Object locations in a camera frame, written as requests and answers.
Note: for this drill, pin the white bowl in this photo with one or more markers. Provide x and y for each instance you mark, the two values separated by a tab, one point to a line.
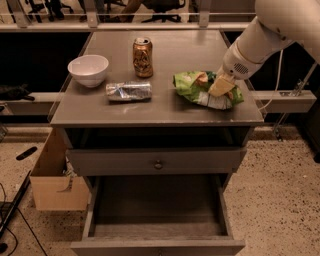
89	70

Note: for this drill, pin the round drawer knob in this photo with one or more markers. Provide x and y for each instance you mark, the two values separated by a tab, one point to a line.
158	165

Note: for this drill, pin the cardboard box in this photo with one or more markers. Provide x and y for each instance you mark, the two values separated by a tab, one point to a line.
54	184

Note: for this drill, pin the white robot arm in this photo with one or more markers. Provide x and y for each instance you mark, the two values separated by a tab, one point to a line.
277	24

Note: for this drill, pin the closed top drawer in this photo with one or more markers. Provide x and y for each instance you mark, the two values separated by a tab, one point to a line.
102	162

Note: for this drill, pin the gold soda can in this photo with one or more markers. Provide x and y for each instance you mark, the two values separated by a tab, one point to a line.
142	57

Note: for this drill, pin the black remote on floor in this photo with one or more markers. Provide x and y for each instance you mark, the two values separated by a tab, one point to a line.
26	153

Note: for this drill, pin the black office chair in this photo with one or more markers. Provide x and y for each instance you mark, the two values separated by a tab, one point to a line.
161	8

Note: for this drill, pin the black bag on ledge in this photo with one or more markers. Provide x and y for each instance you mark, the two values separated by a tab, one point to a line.
15	92

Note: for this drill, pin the metal railing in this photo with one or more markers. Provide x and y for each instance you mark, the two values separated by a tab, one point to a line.
37	16

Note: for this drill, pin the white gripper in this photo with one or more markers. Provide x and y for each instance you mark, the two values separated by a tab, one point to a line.
235	66

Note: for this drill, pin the open middle drawer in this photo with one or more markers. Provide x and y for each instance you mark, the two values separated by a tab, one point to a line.
165	215

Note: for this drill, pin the grey drawer cabinet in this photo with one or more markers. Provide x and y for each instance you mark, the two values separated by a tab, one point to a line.
88	120

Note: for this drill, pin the green rice chip bag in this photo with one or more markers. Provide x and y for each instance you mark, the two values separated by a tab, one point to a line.
194	86

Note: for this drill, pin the silver can lying down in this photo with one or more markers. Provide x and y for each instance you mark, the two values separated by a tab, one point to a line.
129	91

